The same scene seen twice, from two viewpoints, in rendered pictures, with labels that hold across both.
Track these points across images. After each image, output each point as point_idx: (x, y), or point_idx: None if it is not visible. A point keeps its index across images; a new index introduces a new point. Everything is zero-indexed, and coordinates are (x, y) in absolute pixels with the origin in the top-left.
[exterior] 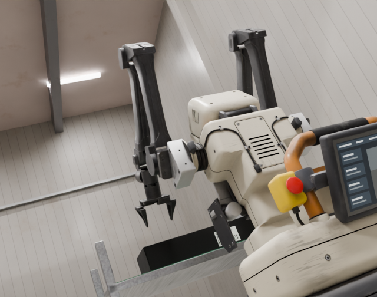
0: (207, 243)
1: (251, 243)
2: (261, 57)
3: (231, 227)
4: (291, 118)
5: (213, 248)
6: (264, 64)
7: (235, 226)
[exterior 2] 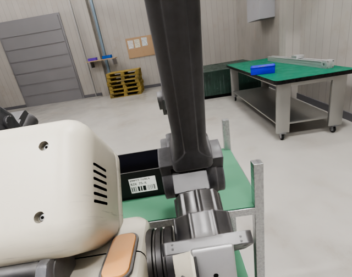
0: None
1: None
2: (171, 6)
3: (149, 176)
4: (190, 265)
5: (124, 195)
6: (181, 38)
7: (155, 176)
